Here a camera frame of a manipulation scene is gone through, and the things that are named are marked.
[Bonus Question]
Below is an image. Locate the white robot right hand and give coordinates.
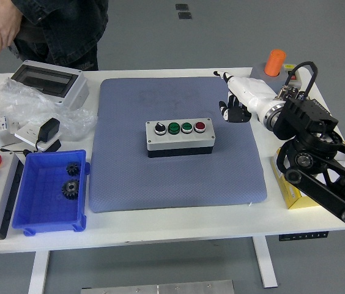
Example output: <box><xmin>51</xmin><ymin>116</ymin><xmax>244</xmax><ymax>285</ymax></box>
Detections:
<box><xmin>213</xmin><ymin>70</ymin><xmax>280</xmax><ymax>124</ymax></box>

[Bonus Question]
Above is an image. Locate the grey four-button control box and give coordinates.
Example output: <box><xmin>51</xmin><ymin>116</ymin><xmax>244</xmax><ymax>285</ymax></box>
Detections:
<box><xmin>145</xmin><ymin>118</ymin><xmax>215</xmax><ymax>159</ymax></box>

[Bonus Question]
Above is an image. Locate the grey five-button control box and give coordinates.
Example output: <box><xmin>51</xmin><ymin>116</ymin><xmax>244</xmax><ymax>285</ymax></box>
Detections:
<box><xmin>0</xmin><ymin>151</ymin><xmax>25</xmax><ymax>241</ymax></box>

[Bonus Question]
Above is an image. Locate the orange cylinder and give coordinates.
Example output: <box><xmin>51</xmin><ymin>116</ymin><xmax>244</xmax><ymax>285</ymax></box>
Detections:
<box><xmin>264</xmin><ymin>50</ymin><xmax>286</xmax><ymax>77</ymax></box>

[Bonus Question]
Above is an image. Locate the person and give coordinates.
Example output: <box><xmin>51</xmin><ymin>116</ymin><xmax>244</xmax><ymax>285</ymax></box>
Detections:
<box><xmin>9</xmin><ymin>0</ymin><xmax>109</xmax><ymax>71</ymax></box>

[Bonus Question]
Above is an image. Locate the clear plastic bag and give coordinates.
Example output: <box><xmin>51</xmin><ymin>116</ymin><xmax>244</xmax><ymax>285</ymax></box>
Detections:
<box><xmin>0</xmin><ymin>78</ymin><xmax>98</xmax><ymax>141</ymax></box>

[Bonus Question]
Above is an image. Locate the white and yellow box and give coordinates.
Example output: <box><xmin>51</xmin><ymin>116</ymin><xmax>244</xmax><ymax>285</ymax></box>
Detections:
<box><xmin>270</xmin><ymin>140</ymin><xmax>345</xmax><ymax>211</ymax></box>

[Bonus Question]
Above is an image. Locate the black power adapter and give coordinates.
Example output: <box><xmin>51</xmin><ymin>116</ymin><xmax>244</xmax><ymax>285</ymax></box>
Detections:
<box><xmin>37</xmin><ymin>118</ymin><xmax>61</xmax><ymax>143</ymax></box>

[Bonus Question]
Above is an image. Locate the grey-blue table mat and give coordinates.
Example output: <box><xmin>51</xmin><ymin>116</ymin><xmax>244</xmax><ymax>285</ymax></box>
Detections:
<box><xmin>88</xmin><ymin>76</ymin><xmax>268</xmax><ymax>214</ymax></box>

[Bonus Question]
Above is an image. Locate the black table control panel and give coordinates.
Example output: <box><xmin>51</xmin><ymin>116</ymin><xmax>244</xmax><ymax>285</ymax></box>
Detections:
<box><xmin>278</xmin><ymin>232</ymin><xmax>329</xmax><ymax>242</ymax></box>

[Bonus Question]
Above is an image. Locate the small black gear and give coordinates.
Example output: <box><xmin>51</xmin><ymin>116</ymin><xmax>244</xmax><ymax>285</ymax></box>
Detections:
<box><xmin>65</xmin><ymin>162</ymin><xmax>80</xmax><ymax>177</ymax></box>

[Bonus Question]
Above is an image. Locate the white table leg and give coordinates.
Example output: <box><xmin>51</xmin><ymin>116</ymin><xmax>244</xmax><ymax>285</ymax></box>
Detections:
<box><xmin>28</xmin><ymin>250</ymin><xmax>51</xmax><ymax>294</ymax></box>
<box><xmin>251</xmin><ymin>235</ymin><xmax>279</xmax><ymax>288</ymax></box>

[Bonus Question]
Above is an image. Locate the large black gear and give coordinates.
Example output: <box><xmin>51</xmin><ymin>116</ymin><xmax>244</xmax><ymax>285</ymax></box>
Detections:
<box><xmin>61</xmin><ymin>179</ymin><xmax>81</xmax><ymax>200</ymax></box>

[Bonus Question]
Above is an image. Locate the blue plastic bin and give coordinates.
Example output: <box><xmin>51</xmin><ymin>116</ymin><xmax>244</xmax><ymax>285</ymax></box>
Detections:
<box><xmin>12</xmin><ymin>149</ymin><xmax>91</xmax><ymax>236</ymax></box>

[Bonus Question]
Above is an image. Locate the grey metal plate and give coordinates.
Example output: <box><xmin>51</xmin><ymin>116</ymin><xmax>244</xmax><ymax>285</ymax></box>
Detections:
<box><xmin>80</xmin><ymin>279</ymin><xmax>235</xmax><ymax>294</ymax></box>

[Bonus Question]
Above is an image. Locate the grey switch box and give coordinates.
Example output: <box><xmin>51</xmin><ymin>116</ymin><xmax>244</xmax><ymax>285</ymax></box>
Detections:
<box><xmin>250</xmin><ymin>62</ymin><xmax>302</xmax><ymax>90</ymax></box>

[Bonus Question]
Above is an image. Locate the grey enclosure with clear lid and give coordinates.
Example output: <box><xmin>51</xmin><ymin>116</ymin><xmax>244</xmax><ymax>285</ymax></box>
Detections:
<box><xmin>10</xmin><ymin>59</ymin><xmax>90</xmax><ymax>111</ymax></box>

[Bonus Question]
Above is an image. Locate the white wall socket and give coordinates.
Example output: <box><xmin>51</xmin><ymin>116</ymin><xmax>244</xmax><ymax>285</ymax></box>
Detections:
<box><xmin>15</xmin><ymin>122</ymin><xmax>60</xmax><ymax>151</ymax></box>

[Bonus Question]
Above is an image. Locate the black adapter cable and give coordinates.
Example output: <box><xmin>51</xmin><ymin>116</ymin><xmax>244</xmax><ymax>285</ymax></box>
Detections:
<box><xmin>0</xmin><ymin>139</ymin><xmax>43</xmax><ymax>154</ymax></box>

